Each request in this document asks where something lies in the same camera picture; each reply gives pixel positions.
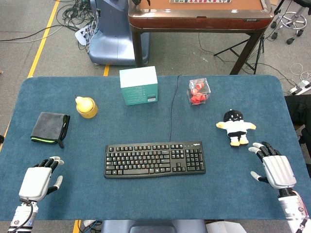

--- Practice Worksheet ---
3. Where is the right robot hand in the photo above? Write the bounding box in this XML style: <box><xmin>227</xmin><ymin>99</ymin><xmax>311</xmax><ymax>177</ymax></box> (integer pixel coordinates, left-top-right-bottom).
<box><xmin>248</xmin><ymin>141</ymin><xmax>297</xmax><ymax>190</ymax></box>

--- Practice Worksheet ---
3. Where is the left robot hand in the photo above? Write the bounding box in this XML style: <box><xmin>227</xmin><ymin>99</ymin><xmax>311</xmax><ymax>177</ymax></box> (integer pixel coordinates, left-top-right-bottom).
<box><xmin>18</xmin><ymin>156</ymin><xmax>65</xmax><ymax>202</ymax></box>

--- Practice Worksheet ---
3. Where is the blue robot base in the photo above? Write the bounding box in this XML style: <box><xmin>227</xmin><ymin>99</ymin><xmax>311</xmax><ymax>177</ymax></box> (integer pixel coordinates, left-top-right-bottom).
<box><xmin>88</xmin><ymin>0</ymin><xmax>150</xmax><ymax>66</ymax></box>

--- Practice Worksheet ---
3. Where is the clear box of red pieces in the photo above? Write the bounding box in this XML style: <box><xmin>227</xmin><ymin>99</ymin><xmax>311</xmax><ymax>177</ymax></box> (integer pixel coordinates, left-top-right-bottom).
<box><xmin>186</xmin><ymin>77</ymin><xmax>211</xmax><ymax>107</ymax></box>

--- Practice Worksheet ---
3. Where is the black keyboard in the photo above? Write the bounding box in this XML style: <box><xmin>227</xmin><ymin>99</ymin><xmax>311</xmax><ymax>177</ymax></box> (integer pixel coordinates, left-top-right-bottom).
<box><xmin>104</xmin><ymin>140</ymin><xmax>207</xmax><ymax>179</ymax></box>

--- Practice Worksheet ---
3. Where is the green cardboard box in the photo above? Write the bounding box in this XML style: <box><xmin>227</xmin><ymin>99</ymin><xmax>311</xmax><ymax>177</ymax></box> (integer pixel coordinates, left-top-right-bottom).
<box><xmin>119</xmin><ymin>66</ymin><xmax>159</xmax><ymax>106</ymax></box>

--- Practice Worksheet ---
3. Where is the folded grey cloth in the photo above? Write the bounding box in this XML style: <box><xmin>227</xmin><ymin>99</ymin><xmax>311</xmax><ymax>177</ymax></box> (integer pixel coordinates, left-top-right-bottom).
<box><xmin>30</xmin><ymin>111</ymin><xmax>71</xmax><ymax>149</ymax></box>

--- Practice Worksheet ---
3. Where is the black and white plush toy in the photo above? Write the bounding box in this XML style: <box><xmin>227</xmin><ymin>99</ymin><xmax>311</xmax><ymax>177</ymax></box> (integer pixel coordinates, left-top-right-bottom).
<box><xmin>215</xmin><ymin>109</ymin><xmax>257</xmax><ymax>147</ymax></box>

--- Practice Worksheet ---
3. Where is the black bag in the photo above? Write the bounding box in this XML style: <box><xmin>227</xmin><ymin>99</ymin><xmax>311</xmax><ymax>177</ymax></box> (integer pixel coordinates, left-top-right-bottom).
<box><xmin>284</xmin><ymin>94</ymin><xmax>311</xmax><ymax>126</ymax></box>

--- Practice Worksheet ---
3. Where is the white power strip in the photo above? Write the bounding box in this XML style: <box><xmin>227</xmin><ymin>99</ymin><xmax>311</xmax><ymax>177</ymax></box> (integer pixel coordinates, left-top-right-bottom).
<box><xmin>288</xmin><ymin>80</ymin><xmax>311</xmax><ymax>96</ymax></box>

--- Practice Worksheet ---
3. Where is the yellow tape roll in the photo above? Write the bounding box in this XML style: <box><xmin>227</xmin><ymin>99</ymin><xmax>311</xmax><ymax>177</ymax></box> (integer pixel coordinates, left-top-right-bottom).
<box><xmin>77</xmin><ymin>101</ymin><xmax>99</xmax><ymax>119</ymax></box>

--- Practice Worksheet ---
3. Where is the yellow pear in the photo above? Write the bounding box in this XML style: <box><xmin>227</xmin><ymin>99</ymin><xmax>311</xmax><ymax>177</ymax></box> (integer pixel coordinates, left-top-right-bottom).
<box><xmin>75</xmin><ymin>96</ymin><xmax>94</xmax><ymax>114</ymax></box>

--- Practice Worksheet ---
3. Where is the black tripod stand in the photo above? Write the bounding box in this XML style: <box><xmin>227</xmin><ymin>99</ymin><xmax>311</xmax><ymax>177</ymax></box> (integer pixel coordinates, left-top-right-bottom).
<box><xmin>213</xmin><ymin>36</ymin><xmax>265</xmax><ymax>75</ymax></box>

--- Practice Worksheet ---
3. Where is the blue table mat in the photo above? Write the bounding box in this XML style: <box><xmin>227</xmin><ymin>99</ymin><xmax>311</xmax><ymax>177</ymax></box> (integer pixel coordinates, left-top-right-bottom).
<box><xmin>0</xmin><ymin>74</ymin><xmax>311</xmax><ymax>221</ymax></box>

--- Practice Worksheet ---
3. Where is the grey robot torso base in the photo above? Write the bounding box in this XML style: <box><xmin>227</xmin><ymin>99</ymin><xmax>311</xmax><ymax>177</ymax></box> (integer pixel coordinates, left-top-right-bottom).
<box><xmin>101</xmin><ymin>219</ymin><xmax>207</xmax><ymax>233</ymax></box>

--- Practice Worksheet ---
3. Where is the chrome swivel stool base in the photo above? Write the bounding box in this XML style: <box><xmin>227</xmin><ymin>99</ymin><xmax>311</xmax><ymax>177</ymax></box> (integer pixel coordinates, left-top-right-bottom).
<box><xmin>271</xmin><ymin>7</ymin><xmax>307</xmax><ymax>45</ymax></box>

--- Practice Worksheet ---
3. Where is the brown mahjong table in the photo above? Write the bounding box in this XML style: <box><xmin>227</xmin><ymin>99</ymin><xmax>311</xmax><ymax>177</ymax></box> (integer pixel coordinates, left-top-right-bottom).
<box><xmin>128</xmin><ymin>0</ymin><xmax>275</xmax><ymax>75</ymax></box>

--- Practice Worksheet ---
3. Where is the row of mahjong tiles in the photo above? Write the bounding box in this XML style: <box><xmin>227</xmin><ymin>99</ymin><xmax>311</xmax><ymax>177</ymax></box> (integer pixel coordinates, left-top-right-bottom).
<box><xmin>169</xmin><ymin>0</ymin><xmax>232</xmax><ymax>4</ymax></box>

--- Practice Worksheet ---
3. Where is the thin black cable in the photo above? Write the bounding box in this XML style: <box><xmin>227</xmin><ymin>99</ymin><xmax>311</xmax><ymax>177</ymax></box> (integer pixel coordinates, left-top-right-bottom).
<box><xmin>169</xmin><ymin>74</ymin><xmax>183</xmax><ymax>142</ymax></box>

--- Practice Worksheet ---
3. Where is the tangle of black cables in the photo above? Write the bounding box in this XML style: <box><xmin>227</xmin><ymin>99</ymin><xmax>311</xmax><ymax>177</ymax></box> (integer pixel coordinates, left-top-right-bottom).
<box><xmin>62</xmin><ymin>0</ymin><xmax>101</xmax><ymax>32</ymax></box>

